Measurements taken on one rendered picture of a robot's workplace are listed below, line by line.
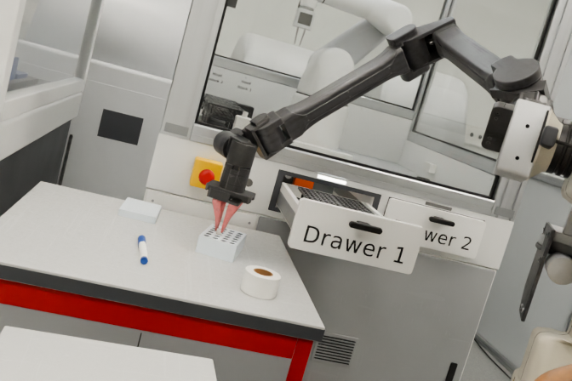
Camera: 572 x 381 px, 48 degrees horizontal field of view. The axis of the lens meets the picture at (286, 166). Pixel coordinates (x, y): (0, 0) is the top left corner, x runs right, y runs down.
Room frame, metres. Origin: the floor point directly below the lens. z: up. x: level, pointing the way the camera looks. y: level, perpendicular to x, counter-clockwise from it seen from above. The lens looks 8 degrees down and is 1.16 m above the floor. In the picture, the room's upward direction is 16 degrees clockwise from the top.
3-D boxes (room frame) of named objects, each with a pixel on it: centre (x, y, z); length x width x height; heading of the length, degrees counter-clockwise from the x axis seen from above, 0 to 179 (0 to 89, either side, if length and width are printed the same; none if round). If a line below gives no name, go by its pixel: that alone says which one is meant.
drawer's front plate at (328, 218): (1.37, -0.19, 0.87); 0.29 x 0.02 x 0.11; 101
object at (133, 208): (1.49, 0.31, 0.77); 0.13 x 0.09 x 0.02; 7
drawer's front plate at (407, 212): (1.75, -0.44, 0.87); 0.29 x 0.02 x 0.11; 101
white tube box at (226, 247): (1.37, 0.09, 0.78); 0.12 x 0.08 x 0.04; 176
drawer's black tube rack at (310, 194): (1.57, -0.15, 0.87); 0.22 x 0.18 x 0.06; 11
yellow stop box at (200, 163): (1.61, 0.19, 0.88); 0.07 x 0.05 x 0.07; 101
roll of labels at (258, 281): (1.17, -0.01, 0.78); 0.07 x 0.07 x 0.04
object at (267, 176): (2.17, -0.08, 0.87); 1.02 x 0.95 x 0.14; 101
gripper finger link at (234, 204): (1.36, 0.11, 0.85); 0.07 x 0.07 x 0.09; 85
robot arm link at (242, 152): (1.37, 0.10, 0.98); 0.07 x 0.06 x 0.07; 31
